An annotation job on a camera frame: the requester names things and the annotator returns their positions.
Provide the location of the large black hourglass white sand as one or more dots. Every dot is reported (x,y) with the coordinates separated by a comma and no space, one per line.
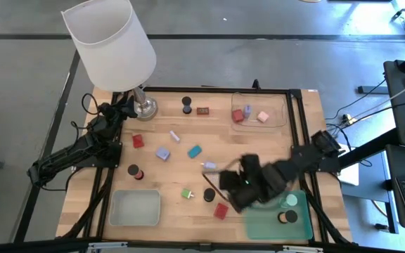
(209,195)

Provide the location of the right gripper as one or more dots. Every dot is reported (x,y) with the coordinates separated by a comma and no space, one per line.
(241,193)

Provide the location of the pink charger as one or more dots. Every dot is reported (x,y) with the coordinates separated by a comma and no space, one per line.
(263,117)

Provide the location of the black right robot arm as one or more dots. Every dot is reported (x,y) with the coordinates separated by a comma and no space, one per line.
(308,158)

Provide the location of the black aluminium table frame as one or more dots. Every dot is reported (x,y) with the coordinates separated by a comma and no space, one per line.
(206,90)

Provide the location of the grey plastic bin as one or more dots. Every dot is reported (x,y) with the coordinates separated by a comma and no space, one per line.
(135,209)

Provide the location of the clear plastic bin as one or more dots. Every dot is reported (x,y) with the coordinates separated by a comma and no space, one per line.
(276,102)

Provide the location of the black hourglass dark blue sand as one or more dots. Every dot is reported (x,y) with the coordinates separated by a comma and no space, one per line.
(186,105)

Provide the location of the white paper sheet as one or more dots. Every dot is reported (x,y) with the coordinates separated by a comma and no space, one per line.
(350,175)

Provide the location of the white cube charger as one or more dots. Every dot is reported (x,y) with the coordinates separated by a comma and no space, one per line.
(174,136)

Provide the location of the black hourglass orange sand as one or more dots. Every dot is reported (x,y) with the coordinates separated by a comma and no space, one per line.
(290,216)

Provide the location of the power strip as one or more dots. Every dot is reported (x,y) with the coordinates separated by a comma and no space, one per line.
(349,120)

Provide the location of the lavender plug charger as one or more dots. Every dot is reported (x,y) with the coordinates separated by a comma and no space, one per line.
(210,165)
(247,111)

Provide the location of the black desk leg beam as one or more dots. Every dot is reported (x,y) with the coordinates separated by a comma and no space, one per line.
(367,149)

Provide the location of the lavender USB charging hub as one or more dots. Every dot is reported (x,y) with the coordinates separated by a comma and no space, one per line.
(162,153)

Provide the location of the silver lamp with white shade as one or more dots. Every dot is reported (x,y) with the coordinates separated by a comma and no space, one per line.
(111,45)

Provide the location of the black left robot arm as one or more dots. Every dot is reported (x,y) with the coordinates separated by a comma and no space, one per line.
(65,154)

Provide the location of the small dark red charger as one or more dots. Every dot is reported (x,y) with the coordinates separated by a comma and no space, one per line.
(202,111)

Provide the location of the large red USB charging hub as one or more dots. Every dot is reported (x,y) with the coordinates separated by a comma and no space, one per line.
(220,211)

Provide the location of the teal charger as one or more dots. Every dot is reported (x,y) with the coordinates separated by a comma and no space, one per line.
(194,151)

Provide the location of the red cube charger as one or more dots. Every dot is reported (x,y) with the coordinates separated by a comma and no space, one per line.
(237,116)

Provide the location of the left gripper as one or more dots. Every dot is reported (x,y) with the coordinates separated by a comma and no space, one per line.
(114,112)

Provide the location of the black hourglass red sand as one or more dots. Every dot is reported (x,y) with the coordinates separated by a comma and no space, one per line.
(134,170)

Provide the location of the green and white plug charger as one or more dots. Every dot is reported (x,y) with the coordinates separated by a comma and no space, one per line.
(186,193)

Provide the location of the grey metal foot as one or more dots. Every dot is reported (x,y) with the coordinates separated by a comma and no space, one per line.
(371,90)

